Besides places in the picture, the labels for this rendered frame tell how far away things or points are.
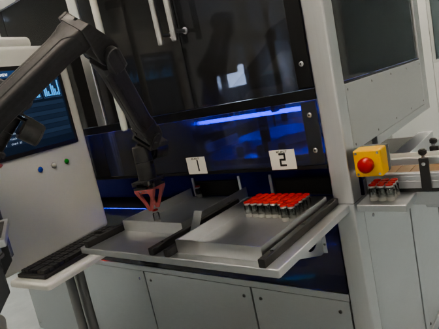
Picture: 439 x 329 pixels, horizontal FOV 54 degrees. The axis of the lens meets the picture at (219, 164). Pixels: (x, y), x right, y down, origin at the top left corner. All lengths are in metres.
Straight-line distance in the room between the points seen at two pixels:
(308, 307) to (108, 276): 1.02
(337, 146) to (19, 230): 1.07
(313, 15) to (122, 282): 1.41
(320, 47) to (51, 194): 1.07
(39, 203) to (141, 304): 0.67
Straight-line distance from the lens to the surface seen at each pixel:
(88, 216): 1.81
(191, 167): 1.51
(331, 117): 1.20
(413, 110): 1.89
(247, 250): 0.98
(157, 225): 1.32
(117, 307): 2.19
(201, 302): 1.75
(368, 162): 1.15
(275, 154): 1.30
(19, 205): 1.63
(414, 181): 1.29
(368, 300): 1.36
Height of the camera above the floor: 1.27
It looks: 10 degrees down
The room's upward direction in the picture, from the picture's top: 12 degrees counter-clockwise
